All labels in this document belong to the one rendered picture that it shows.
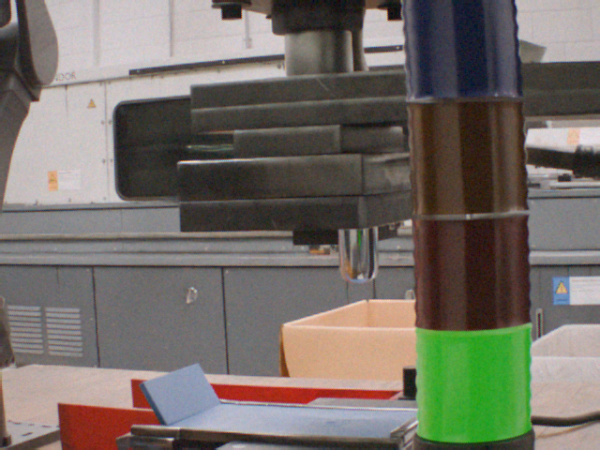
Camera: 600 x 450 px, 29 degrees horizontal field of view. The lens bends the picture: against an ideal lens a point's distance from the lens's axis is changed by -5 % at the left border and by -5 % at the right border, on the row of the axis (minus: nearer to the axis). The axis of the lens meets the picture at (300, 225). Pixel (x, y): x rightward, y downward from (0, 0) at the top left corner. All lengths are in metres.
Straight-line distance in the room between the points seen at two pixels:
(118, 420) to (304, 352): 2.19
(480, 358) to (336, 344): 2.68
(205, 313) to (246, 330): 0.23
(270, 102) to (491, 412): 0.30
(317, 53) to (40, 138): 5.90
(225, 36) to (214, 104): 7.51
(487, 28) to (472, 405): 0.11
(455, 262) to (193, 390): 0.40
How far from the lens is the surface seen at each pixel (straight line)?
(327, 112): 0.62
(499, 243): 0.36
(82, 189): 6.35
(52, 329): 6.54
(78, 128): 6.36
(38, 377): 1.42
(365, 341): 3.01
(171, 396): 0.72
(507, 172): 0.36
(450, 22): 0.36
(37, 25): 1.08
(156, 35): 8.45
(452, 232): 0.36
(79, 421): 0.94
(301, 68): 0.65
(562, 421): 1.03
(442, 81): 0.36
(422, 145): 0.37
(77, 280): 6.38
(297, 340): 3.09
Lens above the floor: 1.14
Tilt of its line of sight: 3 degrees down
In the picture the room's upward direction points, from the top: 2 degrees counter-clockwise
